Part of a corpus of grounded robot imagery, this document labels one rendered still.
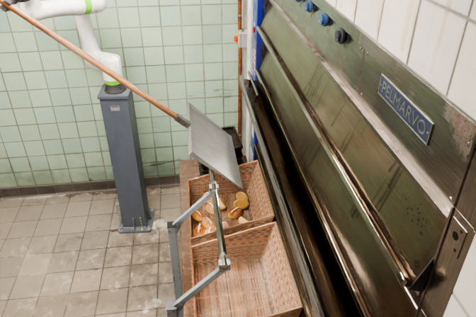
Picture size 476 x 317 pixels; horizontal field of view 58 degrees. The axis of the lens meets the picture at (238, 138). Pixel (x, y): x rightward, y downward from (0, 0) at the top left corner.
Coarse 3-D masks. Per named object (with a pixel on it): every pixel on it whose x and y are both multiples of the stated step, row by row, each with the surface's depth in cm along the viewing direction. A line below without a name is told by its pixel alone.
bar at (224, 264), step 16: (208, 192) 208; (192, 208) 211; (176, 224) 214; (176, 240) 219; (224, 240) 176; (176, 256) 224; (224, 256) 168; (176, 272) 231; (176, 288) 237; (192, 288) 172; (176, 304) 173
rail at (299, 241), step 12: (252, 108) 217; (264, 144) 187; (276, 168) 173; (276, 180) 165; (288, 204) 153; (288, 216) 148; (300, 240) 138; (300, 252) 134; (312, 276) 126; (312, 288) 123; (324, 312) 115
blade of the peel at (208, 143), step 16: (192, 112) 255; (192, 128) 237; (208, 128) 254; (192, 144) 221; (208, 144) 236; (224, 144) 252; (208, 160) 221; (224, 160) 235; (224, 176) 219; (240, 176) 235
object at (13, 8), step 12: (0, 0) 187; (24, 12) 192; (36, 24) 194; (60, 36) 200; (72, 48) 202; (96, 60) 208; (108, 72) 210; (132, 84) 217; (144, 96) 219; (168, 108) 226
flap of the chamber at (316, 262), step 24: (264, 96) 238; (264, 120) 212; (288, 168) 178; (288, 192) 163; (312, 216) 154; (312, 240) 143; (312, 264) 133; (336, 264) 135; (336, 288) 126; (336, 312) 119
